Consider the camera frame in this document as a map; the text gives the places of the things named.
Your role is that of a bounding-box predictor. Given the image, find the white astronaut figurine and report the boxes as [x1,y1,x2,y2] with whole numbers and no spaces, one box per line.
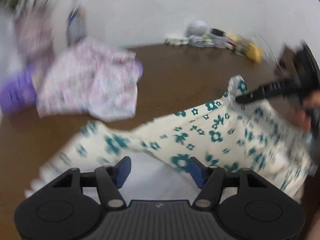
[185,20,209,48]

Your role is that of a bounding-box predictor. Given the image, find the pink floral garment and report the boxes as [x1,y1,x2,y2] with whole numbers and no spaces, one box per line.
[36,38,143,122]

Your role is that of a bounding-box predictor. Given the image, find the person right hand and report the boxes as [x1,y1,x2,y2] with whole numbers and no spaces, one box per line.
[291,90,320,132]

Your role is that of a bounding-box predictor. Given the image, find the black charger block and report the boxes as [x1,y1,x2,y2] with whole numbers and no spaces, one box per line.
[210,28,225,37]

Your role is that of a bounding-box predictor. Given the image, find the brown cardboard stand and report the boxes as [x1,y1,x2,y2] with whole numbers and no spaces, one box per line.
[277,44,297,76]

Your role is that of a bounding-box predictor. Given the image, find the purple tissue pack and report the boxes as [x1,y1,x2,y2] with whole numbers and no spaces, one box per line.
[1,64,37,115]

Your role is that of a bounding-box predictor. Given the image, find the glass cup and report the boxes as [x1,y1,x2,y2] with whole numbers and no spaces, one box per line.
[234,36,252,56]

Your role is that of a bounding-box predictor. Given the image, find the cream green floral dress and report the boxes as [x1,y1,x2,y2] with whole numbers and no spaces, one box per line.
[24,76,317,201]

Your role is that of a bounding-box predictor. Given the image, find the white charging cables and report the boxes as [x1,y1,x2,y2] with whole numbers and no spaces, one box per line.
[254,33,287,75]

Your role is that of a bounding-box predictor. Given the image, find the yellow mug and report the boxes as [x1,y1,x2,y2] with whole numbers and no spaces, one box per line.
[246,42,263,63]

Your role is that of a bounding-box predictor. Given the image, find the pink purple vase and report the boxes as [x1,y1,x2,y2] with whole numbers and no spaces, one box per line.
[14,10,54,64]

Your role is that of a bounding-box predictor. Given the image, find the plastic drink bottle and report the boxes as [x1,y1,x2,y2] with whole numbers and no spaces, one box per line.
[66,6,87,47]

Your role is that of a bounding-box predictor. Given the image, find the white power strip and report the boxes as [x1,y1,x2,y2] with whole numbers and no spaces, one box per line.
[164,37,189,46]

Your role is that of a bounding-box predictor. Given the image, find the white tin box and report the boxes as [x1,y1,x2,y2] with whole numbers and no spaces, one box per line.
[208,34,227,48]

